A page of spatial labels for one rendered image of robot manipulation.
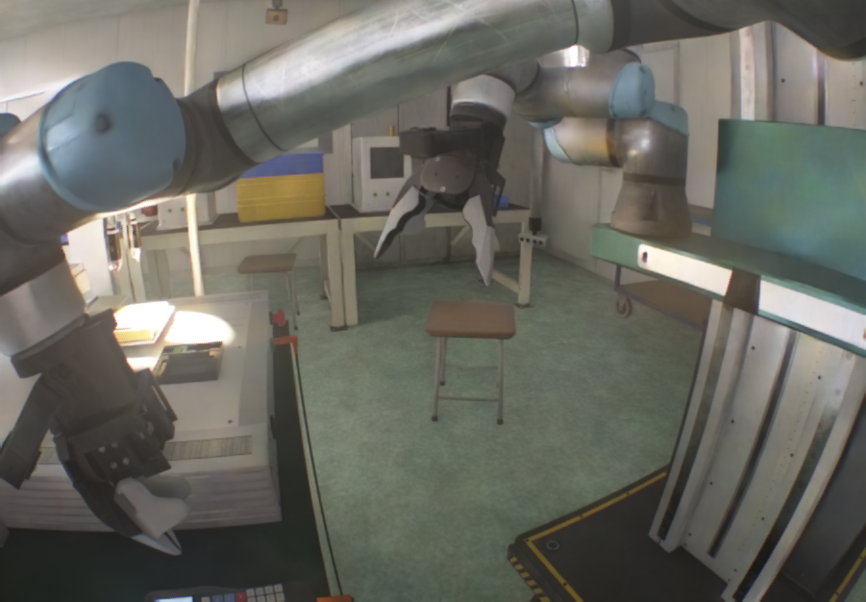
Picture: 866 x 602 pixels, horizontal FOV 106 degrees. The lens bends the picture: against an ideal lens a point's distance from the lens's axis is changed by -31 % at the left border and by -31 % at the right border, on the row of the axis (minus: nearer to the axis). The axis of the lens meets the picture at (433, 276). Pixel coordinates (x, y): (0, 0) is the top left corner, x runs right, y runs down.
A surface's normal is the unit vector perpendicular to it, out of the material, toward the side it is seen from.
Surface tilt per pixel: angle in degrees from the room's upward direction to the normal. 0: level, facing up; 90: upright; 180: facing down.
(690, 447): 90
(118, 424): 90
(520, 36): 128
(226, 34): 90
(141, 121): 76
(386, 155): 90
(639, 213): 72
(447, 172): 66
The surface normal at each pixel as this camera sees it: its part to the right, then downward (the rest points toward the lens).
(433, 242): 0.32, 0.26
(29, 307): 0.77, 0.05
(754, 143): -0.92, 0.11
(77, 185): 0.14, 0.74
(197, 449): 0.00, -0.96
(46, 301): 0.91, -0.08
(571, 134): -0.67, 0.36
